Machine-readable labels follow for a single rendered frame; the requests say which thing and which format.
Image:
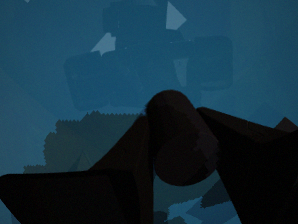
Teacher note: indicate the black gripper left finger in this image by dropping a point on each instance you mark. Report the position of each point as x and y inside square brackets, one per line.
[118, 189]

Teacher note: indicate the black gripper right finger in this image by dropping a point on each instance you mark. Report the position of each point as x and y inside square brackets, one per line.
[259, 166]

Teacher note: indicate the dark grey square block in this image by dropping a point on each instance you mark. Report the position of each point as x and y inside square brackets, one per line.
[286, 125]

